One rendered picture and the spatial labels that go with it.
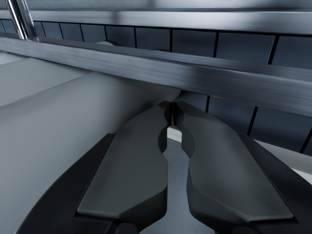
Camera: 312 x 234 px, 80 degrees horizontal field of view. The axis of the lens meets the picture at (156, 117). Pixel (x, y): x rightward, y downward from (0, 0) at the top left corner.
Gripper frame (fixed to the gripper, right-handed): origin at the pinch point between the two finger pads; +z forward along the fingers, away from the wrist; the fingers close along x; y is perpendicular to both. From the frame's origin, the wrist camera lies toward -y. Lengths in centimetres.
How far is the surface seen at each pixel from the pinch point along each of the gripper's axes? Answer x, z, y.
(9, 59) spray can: -14.7, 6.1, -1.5
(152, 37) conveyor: -1.6, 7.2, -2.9
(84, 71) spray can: -7.1, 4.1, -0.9
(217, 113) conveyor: 4.2, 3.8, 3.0
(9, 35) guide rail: -13.0, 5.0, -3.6
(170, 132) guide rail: 0.0, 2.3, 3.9
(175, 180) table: 1.4, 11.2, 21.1
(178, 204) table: 2.2, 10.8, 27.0
